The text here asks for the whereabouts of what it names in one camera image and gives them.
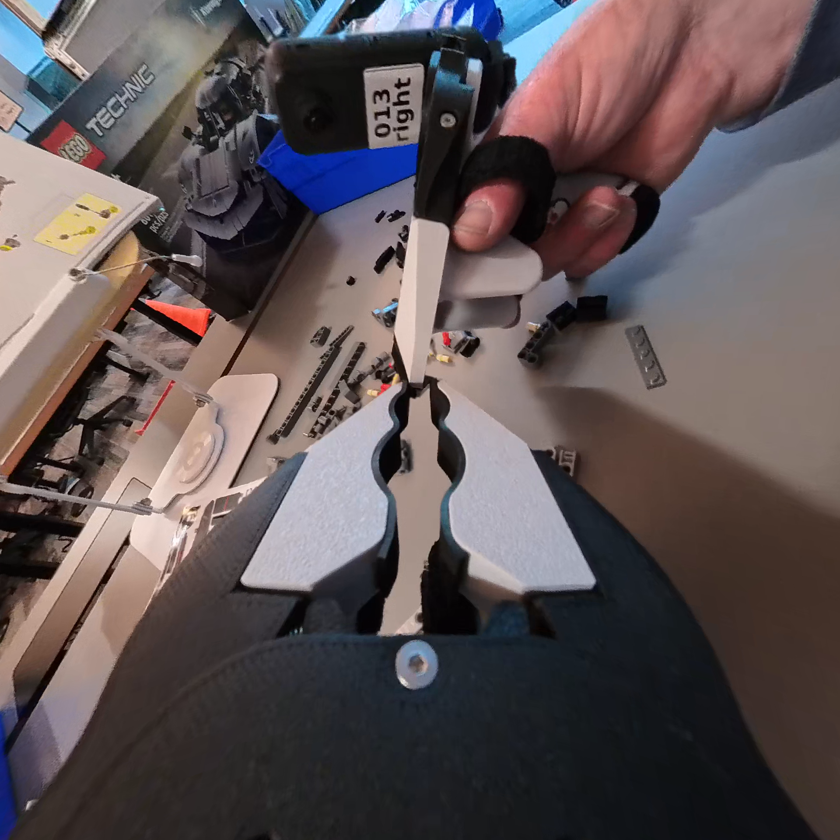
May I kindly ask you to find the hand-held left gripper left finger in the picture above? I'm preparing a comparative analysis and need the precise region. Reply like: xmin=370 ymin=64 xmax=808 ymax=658
xmin=241 ymin=384 xmax=403 ymax=634

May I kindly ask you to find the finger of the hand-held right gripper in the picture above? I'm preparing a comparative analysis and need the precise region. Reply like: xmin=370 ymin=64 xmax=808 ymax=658
xmin=392 ymin=218 xmax=454 ymax=386

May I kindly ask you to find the person's right hand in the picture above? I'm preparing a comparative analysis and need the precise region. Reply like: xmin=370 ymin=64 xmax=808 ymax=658
xmin=451 ymin=0 xmax=821 ymax=282

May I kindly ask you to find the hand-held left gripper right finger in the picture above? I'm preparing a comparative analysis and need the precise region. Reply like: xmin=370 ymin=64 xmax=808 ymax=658
xmin=420 ymin=379 xmax=597 ymax=634

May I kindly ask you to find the lego set box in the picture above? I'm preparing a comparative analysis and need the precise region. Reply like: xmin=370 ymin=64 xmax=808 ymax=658
xmin=26 ymin=0 xmax=316 ymax=322

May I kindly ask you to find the metal stand rod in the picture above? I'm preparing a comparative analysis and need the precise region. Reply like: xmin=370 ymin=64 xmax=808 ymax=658
xmin=0 ymin=481 xmax=166 ymax=521
xmin=98 ymin=328 xmax=212 ymax=409

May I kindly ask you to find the wooden side table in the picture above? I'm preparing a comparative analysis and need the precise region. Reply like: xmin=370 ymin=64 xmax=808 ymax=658
xmin=0 ymin=233 xmax=158 ymax=476

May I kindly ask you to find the white flat stand base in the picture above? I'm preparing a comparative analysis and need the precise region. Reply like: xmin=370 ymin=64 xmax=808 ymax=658
xmin=130 ymin=373 xmax=280 ymax=572

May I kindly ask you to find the white box with yellow label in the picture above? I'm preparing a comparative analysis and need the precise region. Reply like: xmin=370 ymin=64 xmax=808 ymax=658
xmin=0 ymin=134 xmax=161 ymax=358

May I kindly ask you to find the long grey lego plate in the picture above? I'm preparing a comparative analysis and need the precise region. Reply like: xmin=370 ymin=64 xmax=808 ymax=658
xmin=625 ymin=323 xmax=668 ymax=390

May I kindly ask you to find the thin metal rod white tip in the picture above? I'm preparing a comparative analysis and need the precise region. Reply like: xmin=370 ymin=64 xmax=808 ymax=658
xmin=67 ymin=252 xmax=204 ymax=282

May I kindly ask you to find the group of grey lego beams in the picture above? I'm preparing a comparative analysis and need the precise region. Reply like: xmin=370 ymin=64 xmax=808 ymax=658
xmin=268 ymin=325 xmax=395 ymax=444

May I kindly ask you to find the group of black lego panels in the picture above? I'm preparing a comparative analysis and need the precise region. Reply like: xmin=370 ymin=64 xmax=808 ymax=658
xmin=373 ymin=209 xmax=412 ymax=273

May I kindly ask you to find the red and black chair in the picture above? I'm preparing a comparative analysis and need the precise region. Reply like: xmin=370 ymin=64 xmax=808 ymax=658
xmin=0 ymin=298 xmax=214 ymax=578

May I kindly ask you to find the sticker sheet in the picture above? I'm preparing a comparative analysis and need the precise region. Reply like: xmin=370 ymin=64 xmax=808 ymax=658
xmin=172 ymin=478 xmax=266 ymax=578

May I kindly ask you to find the blue plastic bin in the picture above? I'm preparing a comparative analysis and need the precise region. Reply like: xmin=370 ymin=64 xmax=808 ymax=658
xmin=258 ymin=112 xmax=421 ymax=215

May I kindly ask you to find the short dark grey lego beam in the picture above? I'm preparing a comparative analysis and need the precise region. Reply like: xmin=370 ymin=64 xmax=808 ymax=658
xmin=517 ymin=322 xmax=553 ymax=366

